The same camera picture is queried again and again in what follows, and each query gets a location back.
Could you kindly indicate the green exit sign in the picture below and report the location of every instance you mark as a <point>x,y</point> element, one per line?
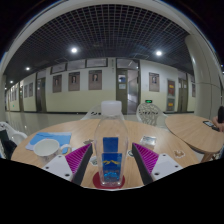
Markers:
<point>148,101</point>

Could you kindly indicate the round ceiling lights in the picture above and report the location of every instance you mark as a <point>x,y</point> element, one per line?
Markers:
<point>74,50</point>

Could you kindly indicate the small clear plastic packet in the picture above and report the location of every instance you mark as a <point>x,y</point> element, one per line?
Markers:
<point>148,140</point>

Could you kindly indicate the white lattice-back plastic chair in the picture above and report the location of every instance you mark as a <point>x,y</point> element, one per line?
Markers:
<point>149,114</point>

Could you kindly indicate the framed wall portraits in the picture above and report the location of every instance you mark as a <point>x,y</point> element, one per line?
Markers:
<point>95,80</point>

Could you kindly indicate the open grey door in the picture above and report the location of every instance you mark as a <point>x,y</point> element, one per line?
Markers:
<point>127,90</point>

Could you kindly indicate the round wooden table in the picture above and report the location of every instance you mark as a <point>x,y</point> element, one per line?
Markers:
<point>190,131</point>

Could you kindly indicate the black smartphone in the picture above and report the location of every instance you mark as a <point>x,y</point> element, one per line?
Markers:
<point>210,124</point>

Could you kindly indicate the white ceramic mug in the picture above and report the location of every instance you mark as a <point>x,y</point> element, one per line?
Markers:
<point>46,147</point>

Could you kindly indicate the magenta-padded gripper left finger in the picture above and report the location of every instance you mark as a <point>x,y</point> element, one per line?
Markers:
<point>78,156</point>

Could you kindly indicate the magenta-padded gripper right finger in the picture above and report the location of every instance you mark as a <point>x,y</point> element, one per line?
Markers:
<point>146,158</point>

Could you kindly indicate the person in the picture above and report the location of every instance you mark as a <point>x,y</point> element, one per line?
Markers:
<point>220,116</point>

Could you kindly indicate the clear plastic water bottle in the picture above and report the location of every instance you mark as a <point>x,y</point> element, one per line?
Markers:
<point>110,133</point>

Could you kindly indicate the dark bag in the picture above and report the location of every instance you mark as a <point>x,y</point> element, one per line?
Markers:
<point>6,144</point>

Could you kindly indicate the light blue cloth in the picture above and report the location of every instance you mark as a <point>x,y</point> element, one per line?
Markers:
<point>50,136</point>

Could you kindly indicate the flat round red coaster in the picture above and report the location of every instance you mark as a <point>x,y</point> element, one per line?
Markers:
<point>96,182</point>

